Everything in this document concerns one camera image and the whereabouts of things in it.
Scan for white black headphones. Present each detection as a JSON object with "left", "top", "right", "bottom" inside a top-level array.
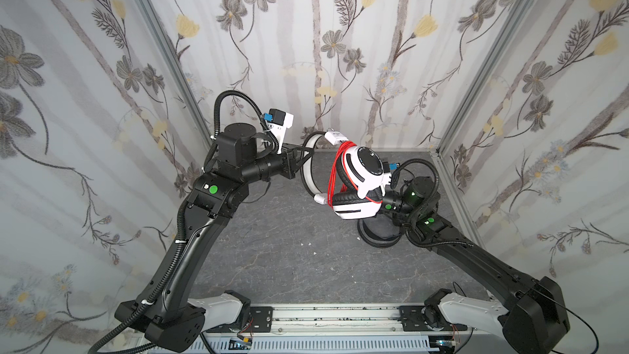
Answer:
[{"left": 301, "top": 130, "right": 391, "bottom": 220}]

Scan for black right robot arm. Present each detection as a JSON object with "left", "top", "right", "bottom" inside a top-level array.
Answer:
[{"left": 383, "top": 158, "right": 575, "bottom": 353}]

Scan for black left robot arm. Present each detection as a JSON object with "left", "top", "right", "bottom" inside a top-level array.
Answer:
[{"left": 89, "top": 90, "right": 304, "bottom": 353}]

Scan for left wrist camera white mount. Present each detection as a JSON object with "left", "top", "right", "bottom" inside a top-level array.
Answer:
[{"left": 264, "top": 108, "right": 294, "bottom": 154}]

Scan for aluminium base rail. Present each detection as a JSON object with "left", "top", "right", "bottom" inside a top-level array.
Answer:
[{"left": 132, "top": 302, "right": 542, "bottom": 341}]

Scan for white vented cable duct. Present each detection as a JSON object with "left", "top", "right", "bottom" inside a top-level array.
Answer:
[{"left": 146, "top": 336, "right": 442, "bottom": 354}]

